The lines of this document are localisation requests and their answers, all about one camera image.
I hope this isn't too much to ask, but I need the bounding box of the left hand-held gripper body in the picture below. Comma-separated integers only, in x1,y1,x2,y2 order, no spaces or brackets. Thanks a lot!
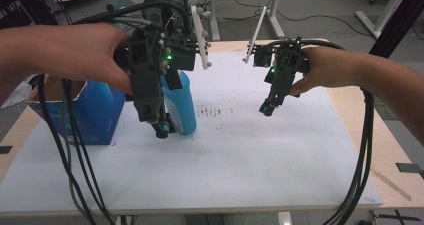
113,4,213,123

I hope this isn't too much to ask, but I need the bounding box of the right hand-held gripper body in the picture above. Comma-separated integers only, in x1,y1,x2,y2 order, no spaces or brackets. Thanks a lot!
242,6,312,103

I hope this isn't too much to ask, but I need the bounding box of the blue bottle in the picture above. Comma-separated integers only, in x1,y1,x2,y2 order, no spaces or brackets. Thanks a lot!
159,69,198,137

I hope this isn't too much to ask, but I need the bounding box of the person's right hand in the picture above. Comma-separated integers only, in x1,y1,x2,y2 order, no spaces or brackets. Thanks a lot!
288,46,364,98

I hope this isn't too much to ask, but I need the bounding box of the person's left hand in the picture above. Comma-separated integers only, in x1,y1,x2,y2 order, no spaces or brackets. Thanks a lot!
63,22,134,95

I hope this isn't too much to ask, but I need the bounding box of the blue cardboard box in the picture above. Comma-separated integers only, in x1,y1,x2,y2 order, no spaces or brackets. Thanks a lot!
26,74,127,146

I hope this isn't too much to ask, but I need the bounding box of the white stand leg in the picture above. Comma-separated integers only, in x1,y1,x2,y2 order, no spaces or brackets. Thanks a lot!
354,0,412,40

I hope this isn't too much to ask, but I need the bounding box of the black curtain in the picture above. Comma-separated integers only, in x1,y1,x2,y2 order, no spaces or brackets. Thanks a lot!
369,0,424,59

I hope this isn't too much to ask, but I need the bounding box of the white plastic bag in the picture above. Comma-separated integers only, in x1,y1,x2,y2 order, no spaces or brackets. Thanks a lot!
0,73,38,110

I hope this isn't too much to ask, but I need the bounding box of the wooden table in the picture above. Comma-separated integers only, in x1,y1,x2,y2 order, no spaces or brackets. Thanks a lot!
0,38,424,219

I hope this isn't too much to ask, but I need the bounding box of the dark curtain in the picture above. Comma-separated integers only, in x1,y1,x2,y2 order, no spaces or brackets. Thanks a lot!
0,0,59,30

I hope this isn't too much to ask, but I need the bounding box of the grey tape piece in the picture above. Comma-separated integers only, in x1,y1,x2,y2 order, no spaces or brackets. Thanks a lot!
395,162,424,180

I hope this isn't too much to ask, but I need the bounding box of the white stand post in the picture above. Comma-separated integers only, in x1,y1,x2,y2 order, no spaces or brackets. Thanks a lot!
207,0,222,42
264,0,287,40

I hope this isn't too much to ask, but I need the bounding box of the black floor cable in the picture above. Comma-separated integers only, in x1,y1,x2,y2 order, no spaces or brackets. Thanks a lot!
232,0,372,38

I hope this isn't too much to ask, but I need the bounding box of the thick black cable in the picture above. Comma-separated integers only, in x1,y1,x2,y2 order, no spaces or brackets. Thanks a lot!
37,0,193,225

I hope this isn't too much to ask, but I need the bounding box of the thin black cable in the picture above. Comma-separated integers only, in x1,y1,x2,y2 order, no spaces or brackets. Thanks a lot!
62,79,116,225

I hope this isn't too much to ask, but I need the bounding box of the grey cable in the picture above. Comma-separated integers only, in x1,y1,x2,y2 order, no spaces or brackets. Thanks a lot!
59,16,155,219

